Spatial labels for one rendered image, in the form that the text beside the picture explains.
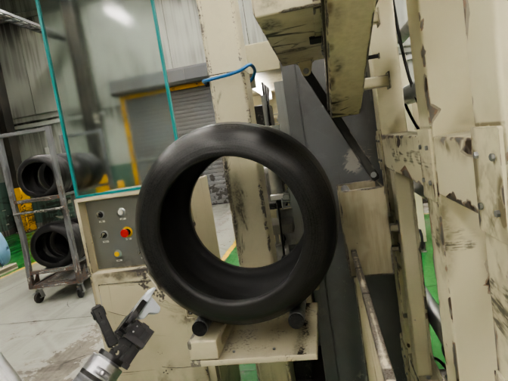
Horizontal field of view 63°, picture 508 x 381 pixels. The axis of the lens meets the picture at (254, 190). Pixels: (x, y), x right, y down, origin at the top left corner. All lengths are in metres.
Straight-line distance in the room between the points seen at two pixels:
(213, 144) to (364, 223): 0.60
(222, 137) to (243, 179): 0.42
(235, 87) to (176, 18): 9.84
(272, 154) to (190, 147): 0.22
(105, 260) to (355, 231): 1.27
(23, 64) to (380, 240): 12.23
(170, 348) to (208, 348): 0.90
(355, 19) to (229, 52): 0.70
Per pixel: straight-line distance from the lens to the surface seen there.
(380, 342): 0.86
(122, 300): 2.16
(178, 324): 2.10
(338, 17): 0.88
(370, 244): 1.45
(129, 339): 1.19
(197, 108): 10.79
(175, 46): 11.17
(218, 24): 1.55
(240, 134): 1.10
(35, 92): 12.84
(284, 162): 1.07
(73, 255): 5.01
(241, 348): 1.33
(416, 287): 1.53
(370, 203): 1.42
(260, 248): 1.53
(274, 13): 0.88
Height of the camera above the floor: 1.40
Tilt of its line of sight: 6 degrees down
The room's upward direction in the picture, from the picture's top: 9 degrees counter-clockwise
